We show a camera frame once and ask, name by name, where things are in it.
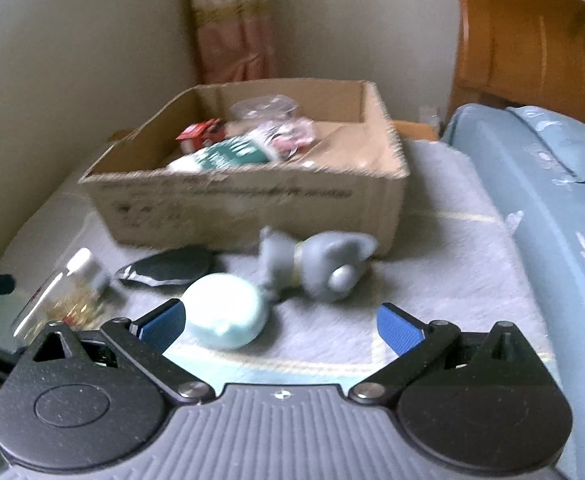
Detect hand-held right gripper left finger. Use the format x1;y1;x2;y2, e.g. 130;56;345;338
20;298;216;403

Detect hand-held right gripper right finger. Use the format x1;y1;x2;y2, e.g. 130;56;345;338
348;303;540;406

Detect mint green round case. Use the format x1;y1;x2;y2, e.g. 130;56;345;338
181;273;268;350

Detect clear capsule bottle silver cap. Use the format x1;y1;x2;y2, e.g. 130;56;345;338
12;248;110;341

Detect grey elephant figure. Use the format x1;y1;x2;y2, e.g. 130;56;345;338
258;226;379;303

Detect cardboard box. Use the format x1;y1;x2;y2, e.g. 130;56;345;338
78;79;410;261

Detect white bottle green label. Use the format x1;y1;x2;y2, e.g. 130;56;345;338
167;130;286;173

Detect red toy train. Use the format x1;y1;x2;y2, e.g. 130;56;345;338
176;118;228;156

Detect pink clear tube toy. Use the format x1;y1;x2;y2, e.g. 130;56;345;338
267;117;315;161

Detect clear round plastic container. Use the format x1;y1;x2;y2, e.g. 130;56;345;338
230;94;300;122

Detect black flat scraping board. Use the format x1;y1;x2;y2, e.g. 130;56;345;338
115;247;218;287

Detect wooden bedside table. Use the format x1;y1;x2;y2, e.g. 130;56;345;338
391;119;441;142

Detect blue floral pillow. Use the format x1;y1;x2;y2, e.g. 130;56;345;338
505;105;585;186

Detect wooden headboard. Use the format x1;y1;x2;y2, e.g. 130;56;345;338
445;0;585;133

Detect pink patterned curtain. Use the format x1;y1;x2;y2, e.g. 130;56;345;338
187;0;278;86

